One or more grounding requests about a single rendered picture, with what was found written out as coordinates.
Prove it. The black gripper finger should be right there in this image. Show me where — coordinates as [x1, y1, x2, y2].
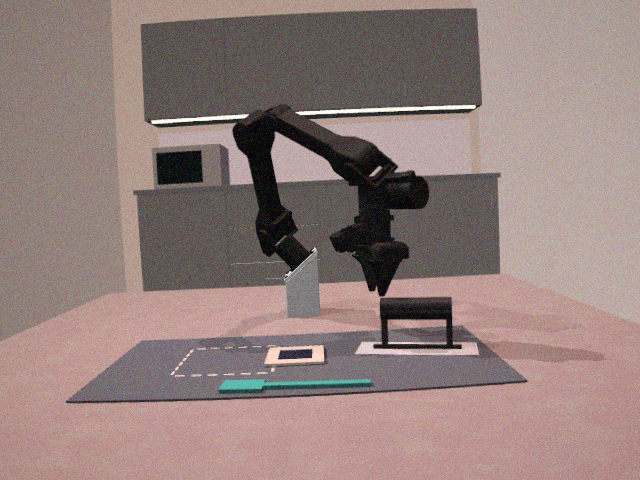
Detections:
[366, 259, 403, 297]
[352, 254, 377, 292]

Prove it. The peach square tile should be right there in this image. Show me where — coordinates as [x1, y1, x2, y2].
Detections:
[265, 345, 324, 367]

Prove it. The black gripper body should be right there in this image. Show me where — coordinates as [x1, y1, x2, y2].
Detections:
[347, 209, 409, 261]

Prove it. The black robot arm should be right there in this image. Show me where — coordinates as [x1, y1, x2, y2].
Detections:
[232, 103, 429, 271]

